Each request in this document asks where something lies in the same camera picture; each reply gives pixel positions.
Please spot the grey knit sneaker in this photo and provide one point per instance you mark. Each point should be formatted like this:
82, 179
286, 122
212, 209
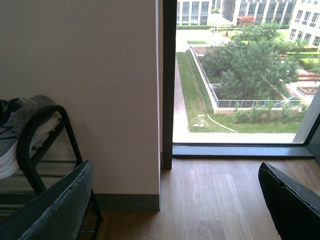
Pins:
14, 115

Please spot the black metal shoe rack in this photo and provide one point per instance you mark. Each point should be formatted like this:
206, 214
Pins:
46, 152

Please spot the dark grey window frame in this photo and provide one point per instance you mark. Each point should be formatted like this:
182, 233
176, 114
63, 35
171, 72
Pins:
309, 149

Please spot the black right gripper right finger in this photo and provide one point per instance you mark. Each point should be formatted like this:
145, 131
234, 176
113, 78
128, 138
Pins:
294, 208

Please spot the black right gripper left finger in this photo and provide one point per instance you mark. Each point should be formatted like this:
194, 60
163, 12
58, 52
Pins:
55, 214

